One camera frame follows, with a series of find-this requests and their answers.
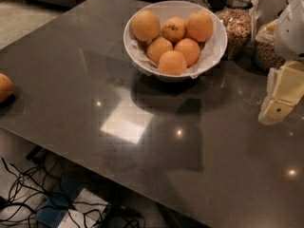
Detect orange middle right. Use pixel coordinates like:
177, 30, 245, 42
174, 38, 200, 67

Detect orange front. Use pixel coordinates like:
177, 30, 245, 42
158, 50, 187, 76

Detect blue box on floor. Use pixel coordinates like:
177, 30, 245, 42
35, 178, 84, 228

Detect orange back right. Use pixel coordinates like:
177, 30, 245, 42
186, 10, 213, 42

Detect orange back left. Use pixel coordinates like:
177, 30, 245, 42
131, 9, 161, 42

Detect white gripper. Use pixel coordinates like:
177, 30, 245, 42
258, 0, 304, 125

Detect white ceramic bowl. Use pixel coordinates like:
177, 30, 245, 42
123, 0, 229, 83

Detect black cables on floor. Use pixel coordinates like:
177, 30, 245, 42
0, 149, 146, 228

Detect orange middle left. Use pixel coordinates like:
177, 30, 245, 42
146, 37, 173, 64

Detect glass jar of nuts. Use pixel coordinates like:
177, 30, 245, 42
217, 0, 253, 60

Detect orange on table edge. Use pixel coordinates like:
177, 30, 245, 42
0, 73, 13, 104

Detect glass jar of grains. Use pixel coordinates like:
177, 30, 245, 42
253, 20, 285, 72

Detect orange back middle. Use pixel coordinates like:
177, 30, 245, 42
161, 17, 187, 43

